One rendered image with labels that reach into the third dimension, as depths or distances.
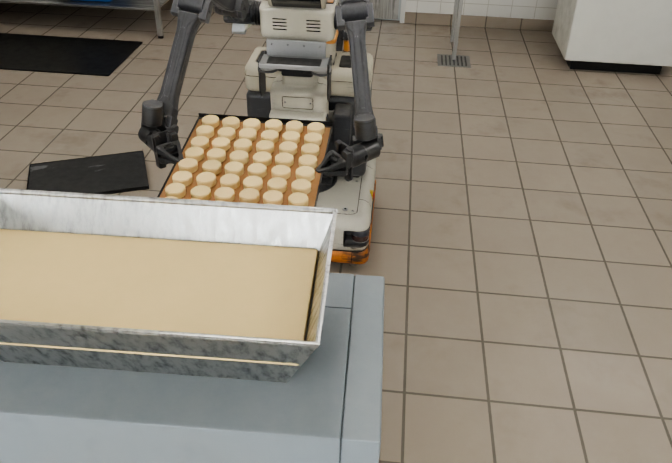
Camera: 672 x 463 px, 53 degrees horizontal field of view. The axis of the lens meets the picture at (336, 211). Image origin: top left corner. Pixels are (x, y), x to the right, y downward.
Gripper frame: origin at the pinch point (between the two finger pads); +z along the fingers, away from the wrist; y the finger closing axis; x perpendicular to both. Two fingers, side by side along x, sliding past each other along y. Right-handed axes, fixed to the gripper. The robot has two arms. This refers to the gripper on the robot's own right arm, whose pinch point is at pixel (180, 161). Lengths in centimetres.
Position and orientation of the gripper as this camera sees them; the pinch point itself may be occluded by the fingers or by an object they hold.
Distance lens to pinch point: 187.7
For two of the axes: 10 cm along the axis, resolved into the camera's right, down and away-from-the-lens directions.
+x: 7.8, -3.7, 5.1
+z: 6.3, 4.7, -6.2
